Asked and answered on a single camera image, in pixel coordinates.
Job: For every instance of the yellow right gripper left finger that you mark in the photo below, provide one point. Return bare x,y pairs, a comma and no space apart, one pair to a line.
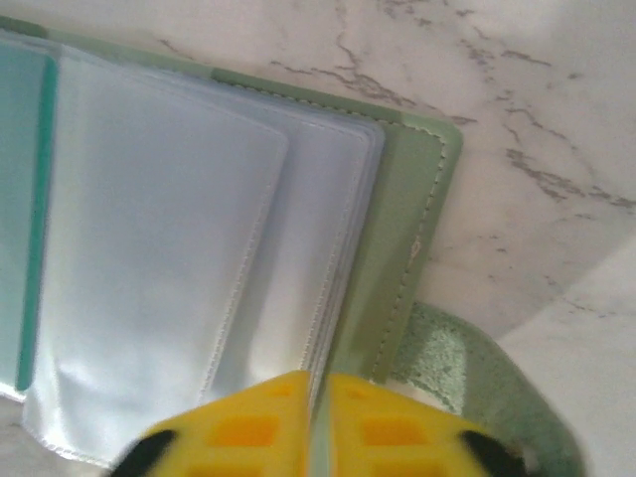
248,437

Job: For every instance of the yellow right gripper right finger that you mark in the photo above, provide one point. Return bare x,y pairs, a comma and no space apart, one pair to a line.
397,432

